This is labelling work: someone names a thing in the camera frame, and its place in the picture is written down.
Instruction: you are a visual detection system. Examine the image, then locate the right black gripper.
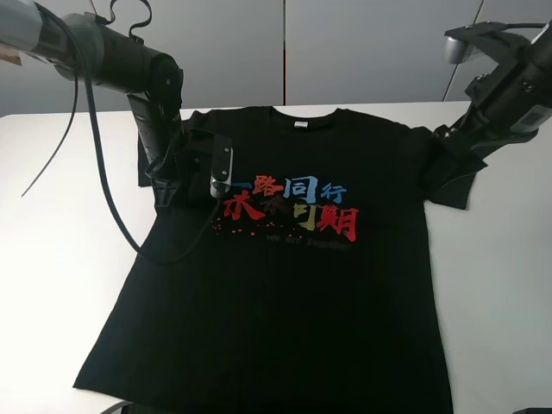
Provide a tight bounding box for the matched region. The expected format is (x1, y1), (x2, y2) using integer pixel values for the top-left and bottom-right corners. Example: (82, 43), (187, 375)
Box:
(431, 103), (539, 155)

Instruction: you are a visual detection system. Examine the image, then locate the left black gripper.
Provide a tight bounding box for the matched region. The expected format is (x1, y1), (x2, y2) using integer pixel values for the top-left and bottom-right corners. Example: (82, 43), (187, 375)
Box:
(128, 94), (186, 181)

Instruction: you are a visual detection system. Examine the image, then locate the black printed t-shirt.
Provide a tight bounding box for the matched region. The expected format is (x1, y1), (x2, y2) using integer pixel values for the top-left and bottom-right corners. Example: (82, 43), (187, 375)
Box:
(74, 107), (453, 413)

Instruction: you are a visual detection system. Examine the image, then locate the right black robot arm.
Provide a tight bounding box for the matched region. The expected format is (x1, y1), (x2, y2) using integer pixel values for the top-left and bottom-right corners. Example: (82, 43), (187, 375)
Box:
(435, 22), (551, 159)

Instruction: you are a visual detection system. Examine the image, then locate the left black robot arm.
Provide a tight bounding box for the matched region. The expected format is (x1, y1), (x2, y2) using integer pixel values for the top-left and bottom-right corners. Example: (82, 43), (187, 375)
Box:
(1, 1), (184, 179)

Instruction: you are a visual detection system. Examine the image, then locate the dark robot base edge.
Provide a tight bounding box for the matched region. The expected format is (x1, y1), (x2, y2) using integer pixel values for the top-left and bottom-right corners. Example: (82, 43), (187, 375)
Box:
(100, 401), (130, 414)

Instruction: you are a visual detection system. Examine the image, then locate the left black cable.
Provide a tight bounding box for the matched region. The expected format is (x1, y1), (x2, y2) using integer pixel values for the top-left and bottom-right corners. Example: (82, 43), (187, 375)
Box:
(20, 12), (225, 264)

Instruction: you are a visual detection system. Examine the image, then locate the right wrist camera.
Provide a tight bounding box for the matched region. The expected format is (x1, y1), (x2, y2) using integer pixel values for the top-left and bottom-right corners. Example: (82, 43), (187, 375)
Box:
(444, 24), (494, 65)

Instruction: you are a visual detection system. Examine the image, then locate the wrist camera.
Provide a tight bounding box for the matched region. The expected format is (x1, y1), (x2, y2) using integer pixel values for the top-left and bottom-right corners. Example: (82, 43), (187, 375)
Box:
(444, 24), (494, 65)
(210, 135), (234, 199)

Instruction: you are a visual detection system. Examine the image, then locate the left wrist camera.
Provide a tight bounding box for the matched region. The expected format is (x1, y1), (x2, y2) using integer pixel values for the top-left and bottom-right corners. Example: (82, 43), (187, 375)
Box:
(210, 135), (234, 199)

